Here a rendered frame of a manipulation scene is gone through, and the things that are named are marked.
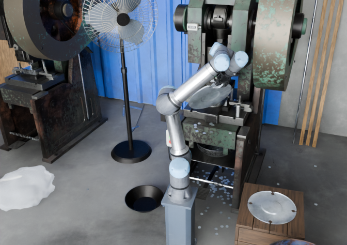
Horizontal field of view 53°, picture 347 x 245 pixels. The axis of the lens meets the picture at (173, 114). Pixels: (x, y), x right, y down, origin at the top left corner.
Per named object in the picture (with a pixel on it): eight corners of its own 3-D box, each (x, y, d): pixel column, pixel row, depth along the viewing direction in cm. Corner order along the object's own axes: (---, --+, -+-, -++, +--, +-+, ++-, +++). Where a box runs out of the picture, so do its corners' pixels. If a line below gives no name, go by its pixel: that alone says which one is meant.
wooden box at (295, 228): (296, 280, 208) (305, 238, 192) (232, 265, 218) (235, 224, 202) (296, 231, 242) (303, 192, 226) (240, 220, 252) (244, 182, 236)
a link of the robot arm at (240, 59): (237, 46, 179) (251, 54, 180) (227, 57, 188) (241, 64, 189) (233, 58, 175) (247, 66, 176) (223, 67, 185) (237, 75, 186)
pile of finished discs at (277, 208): (296, 229, 198) (296, 228, 197) (245, 218, 206) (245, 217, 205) (296, 196, 222) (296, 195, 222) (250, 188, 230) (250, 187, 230)
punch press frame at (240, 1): (234, 189, 258) (248, 2, 196) (179, 177, 273) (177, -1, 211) (254, 137, 323) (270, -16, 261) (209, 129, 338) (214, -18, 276)
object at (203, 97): (189, 113, 232) (189, 112, 232) (230, 99, 234) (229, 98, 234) (187, 93, 206) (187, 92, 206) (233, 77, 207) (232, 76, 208)
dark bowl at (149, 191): (154, 223, 252) (153, 215, 249) (117, 212, 262) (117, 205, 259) (170, 197, 276) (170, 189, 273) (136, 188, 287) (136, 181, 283)
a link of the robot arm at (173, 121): (172, 175, 212) (153, 94, 188) (175, 162, 225) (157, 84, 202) (192, 174, 210) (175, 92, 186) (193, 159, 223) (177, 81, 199)
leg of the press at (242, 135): (245, 216, 256) (256, 106, 214) (230, 212, 260) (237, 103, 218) (266, 151, 331) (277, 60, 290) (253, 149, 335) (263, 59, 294)
